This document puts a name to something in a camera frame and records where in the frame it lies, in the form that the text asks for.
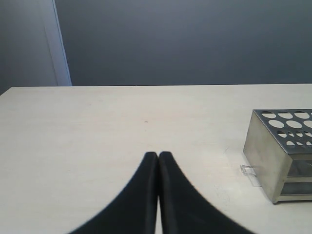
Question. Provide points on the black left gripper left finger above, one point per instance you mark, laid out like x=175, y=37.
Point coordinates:
x=134, y=209

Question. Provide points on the stainless steel test tube rack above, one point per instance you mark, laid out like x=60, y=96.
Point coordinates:
x=278, y=147

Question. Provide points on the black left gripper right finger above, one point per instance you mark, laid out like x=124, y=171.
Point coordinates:
x=183, y=209

